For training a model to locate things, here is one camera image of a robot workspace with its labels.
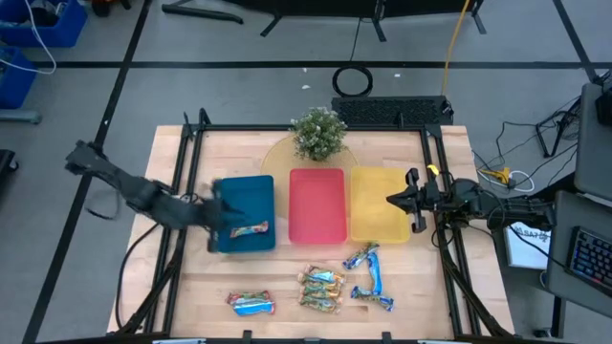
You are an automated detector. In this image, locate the blue plastic tray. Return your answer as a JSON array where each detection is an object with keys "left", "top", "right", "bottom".
[{"left": 215, "top": 174, "right": 277, "bottom": 254}]

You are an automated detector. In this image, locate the black metal table frame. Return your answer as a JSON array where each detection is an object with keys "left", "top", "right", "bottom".
[{"left": 116, "top": 107, "right": 515, "bottom": 338}]

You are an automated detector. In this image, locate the black floor bar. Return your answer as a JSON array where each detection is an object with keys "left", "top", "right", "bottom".
[{"left": 161, "top": 3, "right": 245, "bottom": 26}]

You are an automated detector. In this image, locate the white cable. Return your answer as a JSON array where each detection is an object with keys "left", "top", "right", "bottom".
[{"left": 0, "top": 0, "right": 58, "bottom": 76}]

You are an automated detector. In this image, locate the white paper sign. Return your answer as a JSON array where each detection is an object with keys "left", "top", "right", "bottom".
[{"left": 503, "top": 221, "right": 553, "bottom": 270}]

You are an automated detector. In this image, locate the large blue storage bin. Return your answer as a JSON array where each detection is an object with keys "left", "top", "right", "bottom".
[{"left": 0, "top": 0, "right": 89, "bottom": 49}]

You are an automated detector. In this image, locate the small potted green plant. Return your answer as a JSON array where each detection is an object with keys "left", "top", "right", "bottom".
[{"left": 290, "top": 106, "right": 349, "bottom": 162}]

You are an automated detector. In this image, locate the grey desk with keyboard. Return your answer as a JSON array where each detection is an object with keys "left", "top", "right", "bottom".
[{"left": 546, "top": 189, "right": 612, "bottom": 320}]

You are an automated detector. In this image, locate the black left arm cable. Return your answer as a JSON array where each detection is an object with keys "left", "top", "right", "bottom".
[{"left": 114, "top": 222, "right": 162, "bottom": 332}]

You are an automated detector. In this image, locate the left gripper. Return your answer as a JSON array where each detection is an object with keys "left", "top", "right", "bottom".
[{"left": 188, "top": 179, "right": 246, "bottom": 253}]

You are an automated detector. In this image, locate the red plastic tray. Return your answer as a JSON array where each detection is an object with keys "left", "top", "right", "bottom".
[{"left": 288, "top": 167, "right": 349, "bottom": 246}]

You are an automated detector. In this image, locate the yellow plastic tray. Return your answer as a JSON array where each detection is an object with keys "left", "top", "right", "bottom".
[{"left": 349, "top": 165, "right": 412, "bottom": 244}]

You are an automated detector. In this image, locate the round tan placemat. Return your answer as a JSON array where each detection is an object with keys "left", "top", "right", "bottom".
[{"left": 260, "top": 133, "right": 361, "bottom": 219}]

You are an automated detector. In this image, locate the coiled black cable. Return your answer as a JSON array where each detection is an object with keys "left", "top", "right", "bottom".
[{"left": 331, "top": 64, "right": 375, "bottom": 98}]

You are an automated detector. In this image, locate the black folding stand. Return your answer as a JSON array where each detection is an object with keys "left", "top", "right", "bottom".
[{"left": 535, "top": 97, "right": 582, "bottom": 160}]

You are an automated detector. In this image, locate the granola bar orange green wrapper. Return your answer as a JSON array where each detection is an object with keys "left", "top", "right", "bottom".
[
  {"left": 298, "top": 293, "right": 341, "bottom": 314},
  {"left": 301, "top": 265, "right": 347, "bottom": 286},
  {"left": 297, "top": 279, "right": 344, "bottom": 298}
]

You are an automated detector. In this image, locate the yellow floor cable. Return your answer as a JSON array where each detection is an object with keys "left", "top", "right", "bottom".
[{"left": 440, "top": 0, "right": 472, "bottom": 97}]

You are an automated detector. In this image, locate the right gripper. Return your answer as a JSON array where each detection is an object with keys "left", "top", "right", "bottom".
[{"left": 385, "top": 167, "right": 453, "bottom": 234}]

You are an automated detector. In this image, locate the backlit black keyboard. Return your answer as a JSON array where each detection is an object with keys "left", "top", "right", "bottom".
[{"left": 565, "top": 226, "right": 612, "bottom": 298}]

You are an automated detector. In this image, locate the black perforated case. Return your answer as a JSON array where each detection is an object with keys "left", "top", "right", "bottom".
[{"left": 330, "top": 95, "right": 455, "bottom": 127}]

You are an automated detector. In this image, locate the yellow power plug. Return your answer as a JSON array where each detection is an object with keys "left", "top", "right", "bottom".
[{"left": 479, "top": 166, "right": 512, "bottom": 185}]

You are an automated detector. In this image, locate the black partition screen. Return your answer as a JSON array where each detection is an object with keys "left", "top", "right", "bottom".
[{"left": 224, "top": 0, "right": 488, "bottom": 43}]

